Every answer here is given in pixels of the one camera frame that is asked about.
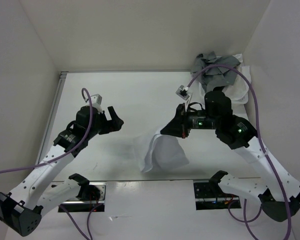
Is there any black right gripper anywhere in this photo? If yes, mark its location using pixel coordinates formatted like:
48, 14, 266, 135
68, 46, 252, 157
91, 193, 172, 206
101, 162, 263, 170
160, 101, 219, 138

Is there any white skirt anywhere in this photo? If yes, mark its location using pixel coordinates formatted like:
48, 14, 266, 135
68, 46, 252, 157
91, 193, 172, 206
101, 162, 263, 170
198, 61, 252, 105
133, 127, 190, 173

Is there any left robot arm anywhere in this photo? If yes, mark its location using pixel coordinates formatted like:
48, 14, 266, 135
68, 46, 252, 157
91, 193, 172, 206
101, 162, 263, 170
0, 106, 124, 237

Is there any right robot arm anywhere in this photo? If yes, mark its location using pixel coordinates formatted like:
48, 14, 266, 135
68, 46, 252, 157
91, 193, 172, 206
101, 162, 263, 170
160, 91, 300, 222

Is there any grey skirt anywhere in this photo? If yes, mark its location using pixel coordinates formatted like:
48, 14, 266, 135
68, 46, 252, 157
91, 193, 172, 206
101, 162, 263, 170
190, 51, 243, 93

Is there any white skirt in pile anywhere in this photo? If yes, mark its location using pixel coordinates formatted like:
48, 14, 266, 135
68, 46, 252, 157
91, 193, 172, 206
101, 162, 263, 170
198, 61, 252, 105

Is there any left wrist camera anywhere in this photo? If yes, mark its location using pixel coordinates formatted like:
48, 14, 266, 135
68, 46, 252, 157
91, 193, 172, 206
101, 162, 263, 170
85, 94, 103, 112

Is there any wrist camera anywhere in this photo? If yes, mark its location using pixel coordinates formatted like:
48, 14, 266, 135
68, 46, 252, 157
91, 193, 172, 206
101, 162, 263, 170
85, 94, 103, 112
175, 85, 192, 100

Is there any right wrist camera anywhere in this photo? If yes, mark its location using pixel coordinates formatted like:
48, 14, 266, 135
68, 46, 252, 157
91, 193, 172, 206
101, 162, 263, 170
175, 85, 192, 100

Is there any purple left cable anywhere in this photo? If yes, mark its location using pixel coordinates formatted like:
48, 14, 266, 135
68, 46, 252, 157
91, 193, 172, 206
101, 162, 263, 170
0, 87, 103, 240

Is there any purple cable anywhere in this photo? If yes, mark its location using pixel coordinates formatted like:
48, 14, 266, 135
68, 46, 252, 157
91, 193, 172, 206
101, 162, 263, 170
0, 87, 103, 240
186, 64, 292, 240

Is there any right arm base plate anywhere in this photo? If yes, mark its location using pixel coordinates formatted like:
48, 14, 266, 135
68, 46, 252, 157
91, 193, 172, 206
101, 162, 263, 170
193, 179, 242, 211

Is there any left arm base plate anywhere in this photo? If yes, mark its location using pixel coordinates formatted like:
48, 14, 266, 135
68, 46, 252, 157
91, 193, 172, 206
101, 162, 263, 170
58, 181, 107, 213

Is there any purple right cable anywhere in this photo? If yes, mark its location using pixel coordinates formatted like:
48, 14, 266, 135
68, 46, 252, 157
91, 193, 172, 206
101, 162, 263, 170
186, 64, 292, 240

